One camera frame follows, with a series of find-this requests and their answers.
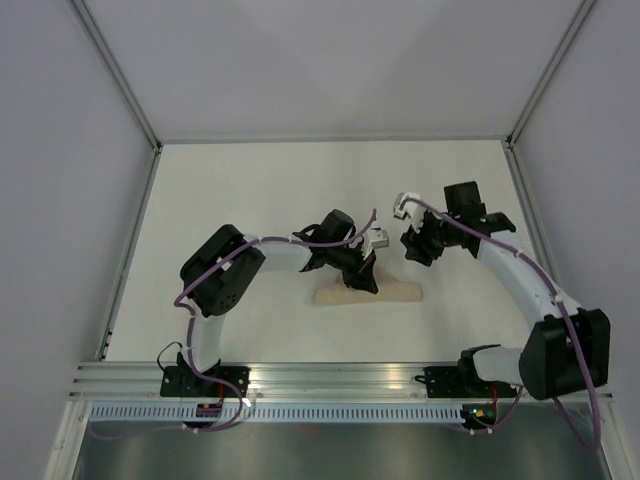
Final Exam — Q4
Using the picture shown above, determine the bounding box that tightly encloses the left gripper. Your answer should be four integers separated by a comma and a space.
327, 242, 377, 294

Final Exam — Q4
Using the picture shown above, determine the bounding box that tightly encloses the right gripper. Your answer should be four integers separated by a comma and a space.
400, 207, 460, 267

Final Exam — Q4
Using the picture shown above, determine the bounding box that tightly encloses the beige cloth napkin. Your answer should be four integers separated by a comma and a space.
312, 267, 423, 307

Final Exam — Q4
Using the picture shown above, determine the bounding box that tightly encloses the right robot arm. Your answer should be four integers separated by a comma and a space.
393, 181, 611, 400

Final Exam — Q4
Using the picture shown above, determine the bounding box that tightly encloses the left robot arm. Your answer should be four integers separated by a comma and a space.
174, 209, 389, 396

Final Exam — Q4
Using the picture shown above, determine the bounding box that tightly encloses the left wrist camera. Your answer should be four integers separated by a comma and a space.
362, 227, 390, 256

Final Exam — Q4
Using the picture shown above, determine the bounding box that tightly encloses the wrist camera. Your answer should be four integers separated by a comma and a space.
392, 192, 426, 230
362, 227, 390, 256

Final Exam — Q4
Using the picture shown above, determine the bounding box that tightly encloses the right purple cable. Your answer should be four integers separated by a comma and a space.
397, 197, 604, 449

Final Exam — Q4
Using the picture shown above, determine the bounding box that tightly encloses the purple cable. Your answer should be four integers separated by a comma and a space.
89, 208, 379, 441
397, 197, 604, 449

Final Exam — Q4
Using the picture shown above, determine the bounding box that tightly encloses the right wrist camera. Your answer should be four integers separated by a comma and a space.
392, 192, 426, 230

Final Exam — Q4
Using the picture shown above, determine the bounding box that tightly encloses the right side aluminium rail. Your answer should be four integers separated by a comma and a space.
501, 136, 570, 301

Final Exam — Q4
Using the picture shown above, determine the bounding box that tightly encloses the aluminium rail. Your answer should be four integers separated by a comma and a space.
501, 136, 570, 301
69, 362, 615, 402
93, 143, 164, 361

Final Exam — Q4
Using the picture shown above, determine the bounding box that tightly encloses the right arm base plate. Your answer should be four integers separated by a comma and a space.
415, 366, 517, 399

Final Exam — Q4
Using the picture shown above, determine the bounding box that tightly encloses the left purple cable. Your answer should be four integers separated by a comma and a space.
89, 208, 379, 441

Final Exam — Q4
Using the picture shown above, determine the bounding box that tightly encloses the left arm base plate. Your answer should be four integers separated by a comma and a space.
160, 365, 251, 399

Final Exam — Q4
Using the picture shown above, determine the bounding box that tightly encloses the left side aluminium rail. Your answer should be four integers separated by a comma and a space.
93, 143, 164, 361

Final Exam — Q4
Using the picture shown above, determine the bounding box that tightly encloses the left aluminium frame post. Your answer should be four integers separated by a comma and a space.
68, 0, 162, 153

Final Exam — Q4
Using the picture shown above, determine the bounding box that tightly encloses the aluminium frame post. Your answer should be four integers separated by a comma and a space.
68, 0, 162, 153
502, 0, 599, 150

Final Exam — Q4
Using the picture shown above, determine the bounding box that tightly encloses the right aluminium frame post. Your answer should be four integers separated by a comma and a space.
502, 0, 599, 150

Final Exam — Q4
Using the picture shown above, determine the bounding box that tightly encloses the aluminium front rail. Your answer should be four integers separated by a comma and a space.
69, 362, 615, 402

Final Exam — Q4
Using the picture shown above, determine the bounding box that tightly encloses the white slotted cable duct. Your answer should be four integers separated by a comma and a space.
90, 402, 463, 424

